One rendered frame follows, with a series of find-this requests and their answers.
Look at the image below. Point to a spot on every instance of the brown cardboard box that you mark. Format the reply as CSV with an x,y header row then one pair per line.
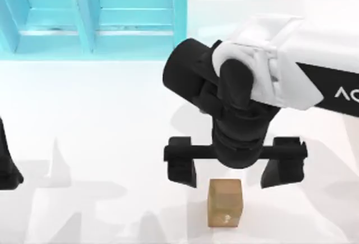
x,y
225,203

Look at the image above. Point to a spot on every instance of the light blue rack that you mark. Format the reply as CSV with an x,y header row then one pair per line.
x,y
87,8

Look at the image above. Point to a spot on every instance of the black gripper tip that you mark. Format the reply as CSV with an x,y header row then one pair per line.
x,y
7,168

